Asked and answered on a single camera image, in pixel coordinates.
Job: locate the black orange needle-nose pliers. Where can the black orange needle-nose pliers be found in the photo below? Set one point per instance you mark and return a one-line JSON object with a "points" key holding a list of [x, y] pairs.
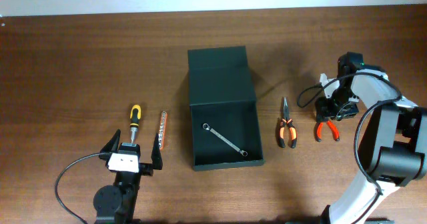
{"points": [[286, 122]]}

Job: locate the dark green open box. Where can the dark green open box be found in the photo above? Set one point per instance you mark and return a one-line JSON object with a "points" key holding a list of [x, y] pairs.
{"points": [[221, 93]]}

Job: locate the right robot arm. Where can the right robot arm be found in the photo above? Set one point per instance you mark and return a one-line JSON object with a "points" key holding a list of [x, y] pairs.
{"points": [[389, 141]]}

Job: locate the orange socket bit rail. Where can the orange socket bit rail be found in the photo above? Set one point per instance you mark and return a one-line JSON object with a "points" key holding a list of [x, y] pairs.
{"points": [[162, 127]]}

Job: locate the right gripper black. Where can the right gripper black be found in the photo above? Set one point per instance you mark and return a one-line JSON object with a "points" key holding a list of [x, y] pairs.
{"points": [[321, 110]]}

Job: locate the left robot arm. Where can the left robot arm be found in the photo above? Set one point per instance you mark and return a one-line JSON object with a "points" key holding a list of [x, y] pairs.
{"points": [[116, 203]]}

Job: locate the silver ring wrench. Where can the silver ring wrench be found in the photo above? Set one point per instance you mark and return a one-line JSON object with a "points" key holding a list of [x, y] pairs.
{"points": [[207, 127]]}

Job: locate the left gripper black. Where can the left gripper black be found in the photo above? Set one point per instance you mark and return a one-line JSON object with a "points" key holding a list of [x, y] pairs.
{"points": [[147, 168]]}

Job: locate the yellow black screwdriver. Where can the yellow black screwdriver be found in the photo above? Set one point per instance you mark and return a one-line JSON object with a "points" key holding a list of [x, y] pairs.
{"points": [[135, 117]]}

